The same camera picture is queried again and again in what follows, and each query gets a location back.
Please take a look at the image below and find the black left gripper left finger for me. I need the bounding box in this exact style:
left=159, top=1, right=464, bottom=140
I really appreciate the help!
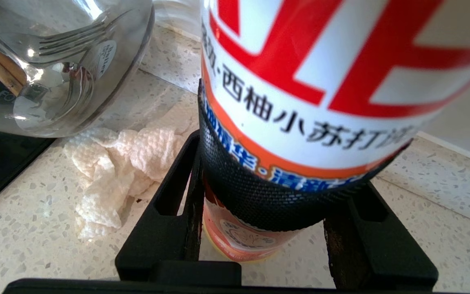
left=115, top=131, right=206, bottom=282

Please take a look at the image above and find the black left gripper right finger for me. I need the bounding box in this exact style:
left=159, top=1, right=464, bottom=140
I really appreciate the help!
left=324, top=182, right=439, bottom=291

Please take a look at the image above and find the orange dish soap bottle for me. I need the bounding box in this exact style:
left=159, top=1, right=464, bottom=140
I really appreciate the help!
left=197, top=0, right=470, bottom=262

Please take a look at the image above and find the clear glass jug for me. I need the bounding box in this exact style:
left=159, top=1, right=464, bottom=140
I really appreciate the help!
left=0, top=0, right=156, bottom=139

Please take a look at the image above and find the black induction cooktop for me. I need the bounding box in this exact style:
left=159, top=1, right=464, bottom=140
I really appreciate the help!
left=0, top=125, right=56, bottom=216

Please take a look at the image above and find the metal fork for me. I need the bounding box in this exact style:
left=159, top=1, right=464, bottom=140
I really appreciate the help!
left=35, top=9, right=133, bottom=57

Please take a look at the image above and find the wooden chopstick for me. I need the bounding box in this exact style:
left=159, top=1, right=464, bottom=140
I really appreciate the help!
left=0, top=40, right=27, bottom=97

